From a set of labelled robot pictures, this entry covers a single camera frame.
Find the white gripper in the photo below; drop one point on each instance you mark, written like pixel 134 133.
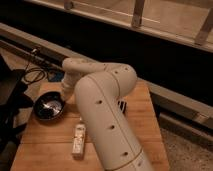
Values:
pixel 67 85

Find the dark ceramic bowl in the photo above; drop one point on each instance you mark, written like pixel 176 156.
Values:
pixel 48 106

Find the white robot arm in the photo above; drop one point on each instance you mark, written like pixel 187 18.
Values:
pixel 97 87

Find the blue object on floor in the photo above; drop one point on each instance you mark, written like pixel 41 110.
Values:
pixel 57 77

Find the white tube bottle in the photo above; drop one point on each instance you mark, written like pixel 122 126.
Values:
pixel 79 140

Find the black chair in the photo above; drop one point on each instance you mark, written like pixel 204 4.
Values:
pixel 12 98

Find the wooden window frame rail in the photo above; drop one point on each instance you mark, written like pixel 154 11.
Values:
pixel 187 22

